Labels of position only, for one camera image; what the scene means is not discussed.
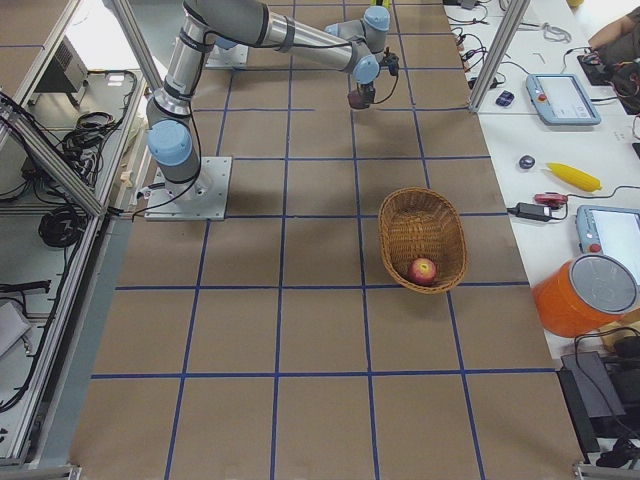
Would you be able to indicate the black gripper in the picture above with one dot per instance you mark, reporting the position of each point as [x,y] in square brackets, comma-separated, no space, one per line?
[367,91]

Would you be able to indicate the dark red apple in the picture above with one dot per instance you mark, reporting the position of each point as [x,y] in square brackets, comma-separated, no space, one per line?
[358,100]

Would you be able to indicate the red yellow apple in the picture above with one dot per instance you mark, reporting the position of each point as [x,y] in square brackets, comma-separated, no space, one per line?
[422,271]

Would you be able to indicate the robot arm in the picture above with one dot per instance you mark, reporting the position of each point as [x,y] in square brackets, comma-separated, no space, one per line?
[355,47]

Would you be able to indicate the woven wicker basket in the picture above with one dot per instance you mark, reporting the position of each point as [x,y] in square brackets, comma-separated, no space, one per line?
[416,222]

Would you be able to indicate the upper teach pendant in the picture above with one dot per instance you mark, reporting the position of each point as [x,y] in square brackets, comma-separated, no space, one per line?
[560,100]

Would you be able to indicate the teach pendant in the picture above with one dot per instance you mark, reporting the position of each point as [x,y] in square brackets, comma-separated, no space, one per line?
[609,231]
[560,100]

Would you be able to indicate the black power adapter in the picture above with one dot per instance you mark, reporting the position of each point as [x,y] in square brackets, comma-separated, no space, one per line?
[530,211]

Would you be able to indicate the yellow toy corn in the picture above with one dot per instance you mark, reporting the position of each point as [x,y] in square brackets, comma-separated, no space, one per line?
[575,177]

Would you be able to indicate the lower teach pendant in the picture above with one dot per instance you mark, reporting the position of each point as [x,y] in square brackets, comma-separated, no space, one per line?
[609,231]

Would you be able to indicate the orange bucket with grey lid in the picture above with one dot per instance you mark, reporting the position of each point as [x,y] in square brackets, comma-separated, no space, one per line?
[585,294]

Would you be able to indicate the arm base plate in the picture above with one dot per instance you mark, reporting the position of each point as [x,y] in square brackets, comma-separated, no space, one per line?
[205,200]
[234,58]

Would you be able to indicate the aluminium frame post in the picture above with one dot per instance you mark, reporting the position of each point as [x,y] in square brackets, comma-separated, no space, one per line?
[500,43]

